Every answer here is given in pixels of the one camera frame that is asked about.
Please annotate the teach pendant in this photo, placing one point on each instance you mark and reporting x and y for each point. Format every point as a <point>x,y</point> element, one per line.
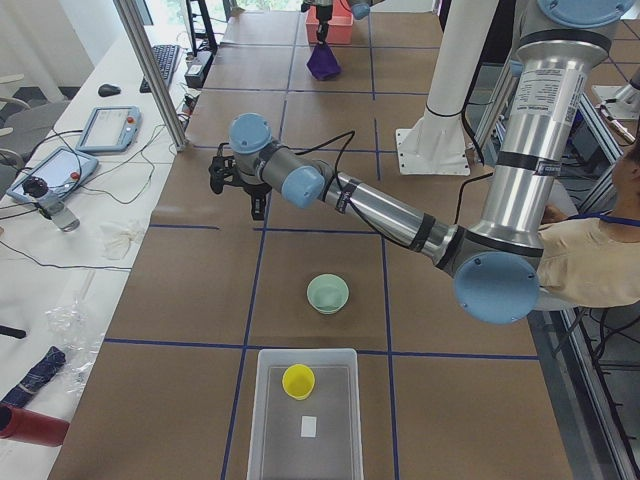
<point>110,130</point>
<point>63,170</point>

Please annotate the person in beige shirt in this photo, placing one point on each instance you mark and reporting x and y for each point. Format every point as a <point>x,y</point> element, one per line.
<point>592,260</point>

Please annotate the right teach pendant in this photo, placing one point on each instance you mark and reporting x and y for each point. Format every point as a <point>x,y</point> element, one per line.
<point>110,130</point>

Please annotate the crumpled clear plastic wrap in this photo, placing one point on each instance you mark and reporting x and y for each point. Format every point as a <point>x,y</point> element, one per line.
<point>79,340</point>

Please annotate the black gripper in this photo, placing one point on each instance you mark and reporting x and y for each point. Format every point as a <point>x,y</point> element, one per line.
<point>253,189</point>
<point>321,15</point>

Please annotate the mint green bowl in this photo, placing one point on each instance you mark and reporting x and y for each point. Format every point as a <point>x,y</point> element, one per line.
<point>327,293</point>

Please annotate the red water bottle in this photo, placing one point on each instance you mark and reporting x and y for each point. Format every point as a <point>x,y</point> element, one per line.
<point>26,426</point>

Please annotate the black computer mouse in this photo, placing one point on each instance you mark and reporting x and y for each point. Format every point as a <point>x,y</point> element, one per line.
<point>108,90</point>

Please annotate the yellow plastic cup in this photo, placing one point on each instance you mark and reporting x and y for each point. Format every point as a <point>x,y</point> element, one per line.
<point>298,381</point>

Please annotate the white label in box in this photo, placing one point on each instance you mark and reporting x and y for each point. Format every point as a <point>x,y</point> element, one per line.
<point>308,426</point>

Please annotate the purple cloth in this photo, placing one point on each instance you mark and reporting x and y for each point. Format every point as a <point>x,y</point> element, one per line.
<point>322,63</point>

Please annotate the white crumpled tissue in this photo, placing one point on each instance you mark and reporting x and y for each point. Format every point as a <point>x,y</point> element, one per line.
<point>117,238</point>

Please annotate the pink plastic bin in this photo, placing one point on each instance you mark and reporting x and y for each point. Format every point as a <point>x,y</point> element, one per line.
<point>340,26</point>

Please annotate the clear water bottle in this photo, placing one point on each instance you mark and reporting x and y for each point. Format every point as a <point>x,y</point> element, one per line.
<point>50,204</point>

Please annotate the black keyboard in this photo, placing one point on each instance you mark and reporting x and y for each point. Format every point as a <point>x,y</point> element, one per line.
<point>166,57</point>

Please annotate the black computer box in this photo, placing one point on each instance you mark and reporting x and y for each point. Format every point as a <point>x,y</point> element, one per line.
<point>198,69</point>

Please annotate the left teach pendant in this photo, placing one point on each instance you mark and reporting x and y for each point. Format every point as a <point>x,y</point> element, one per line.
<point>63,170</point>

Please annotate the aluminium frame post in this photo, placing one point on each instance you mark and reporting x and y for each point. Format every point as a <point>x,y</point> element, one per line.
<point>135,30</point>

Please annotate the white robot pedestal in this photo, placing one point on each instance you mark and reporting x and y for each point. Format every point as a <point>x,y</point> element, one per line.
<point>436,145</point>

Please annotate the clear plastic storage box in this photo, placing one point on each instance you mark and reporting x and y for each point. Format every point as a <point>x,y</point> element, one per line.
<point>318,437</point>

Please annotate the folded blue umbrella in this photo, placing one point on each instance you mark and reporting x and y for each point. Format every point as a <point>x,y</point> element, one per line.
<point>36,378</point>

